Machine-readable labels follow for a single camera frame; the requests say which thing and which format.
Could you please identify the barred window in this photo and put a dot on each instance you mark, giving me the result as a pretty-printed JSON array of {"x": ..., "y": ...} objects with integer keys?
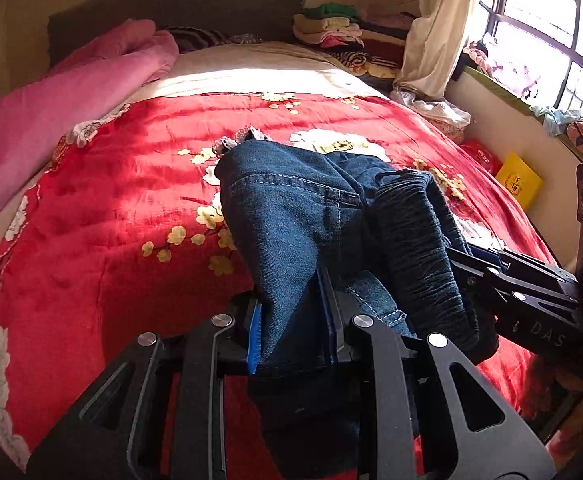
[{"x": 546, "y": 10}]

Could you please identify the white crumpled cloth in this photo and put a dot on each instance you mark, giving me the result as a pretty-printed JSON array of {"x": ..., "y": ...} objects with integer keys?
[{"x": 436, "y": 110}]

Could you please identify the white curtain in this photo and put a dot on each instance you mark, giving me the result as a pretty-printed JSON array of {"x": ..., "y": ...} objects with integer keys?
[{"x": 439, "y": 25}]

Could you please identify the red plastic packet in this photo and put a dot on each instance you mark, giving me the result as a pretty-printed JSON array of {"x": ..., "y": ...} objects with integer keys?
[{"x": 481, "y": 156}]

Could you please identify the blue denim jeans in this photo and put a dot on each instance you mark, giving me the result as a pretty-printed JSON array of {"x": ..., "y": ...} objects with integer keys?
[{"x": 291, "y": 220}]

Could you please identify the red floral blanket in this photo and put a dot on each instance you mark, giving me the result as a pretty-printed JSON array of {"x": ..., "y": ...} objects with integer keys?
[{"x": 121, "y": 185}]

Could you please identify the pink quilt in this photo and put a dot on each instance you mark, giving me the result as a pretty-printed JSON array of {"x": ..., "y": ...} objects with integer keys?
[{"x": 46, "y": 110}]

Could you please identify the green windowsill mat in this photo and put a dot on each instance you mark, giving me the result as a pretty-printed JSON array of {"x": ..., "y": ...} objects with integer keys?
[{"x": 501, "y": 91}]

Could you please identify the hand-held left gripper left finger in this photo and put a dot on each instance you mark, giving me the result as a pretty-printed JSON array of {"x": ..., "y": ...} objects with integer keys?
[{"x": 255, "y": 340}]

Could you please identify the cream bed sheet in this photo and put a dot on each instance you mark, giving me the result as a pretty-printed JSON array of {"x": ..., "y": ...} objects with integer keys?
[{"x": 251, "y": 67}]

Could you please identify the pile of folded clothes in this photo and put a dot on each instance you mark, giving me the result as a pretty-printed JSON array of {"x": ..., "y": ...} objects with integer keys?
[{"x": 341, "y": 30}]

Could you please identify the pink purple cloth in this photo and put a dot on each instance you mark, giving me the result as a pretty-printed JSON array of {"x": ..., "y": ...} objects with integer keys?
[{"x": 501, "y": 62}]

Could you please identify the yellow packet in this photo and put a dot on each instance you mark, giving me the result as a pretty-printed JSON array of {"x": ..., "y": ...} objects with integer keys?
[{"x": 519, "y": 180}]

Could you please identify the grey headboard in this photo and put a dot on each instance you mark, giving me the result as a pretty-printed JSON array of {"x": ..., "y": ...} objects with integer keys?
[{"x": 171, "y": 7}]

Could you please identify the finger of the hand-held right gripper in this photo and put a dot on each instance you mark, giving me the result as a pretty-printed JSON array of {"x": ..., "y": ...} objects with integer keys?
[
  {"x": 531, "y": 267},
  {"x": 491, "y": 290}
]

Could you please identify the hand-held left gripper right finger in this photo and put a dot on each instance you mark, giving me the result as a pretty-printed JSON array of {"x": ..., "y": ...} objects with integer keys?
[{"x": 386, "y": 390}]

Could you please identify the striped pillow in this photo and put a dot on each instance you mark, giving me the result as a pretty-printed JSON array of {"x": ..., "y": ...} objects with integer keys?
[{"x": 199, "y": 37}]

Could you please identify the light blue cloth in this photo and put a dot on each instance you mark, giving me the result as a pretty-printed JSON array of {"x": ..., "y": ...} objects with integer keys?
[{"x": 556, "y": 120}]

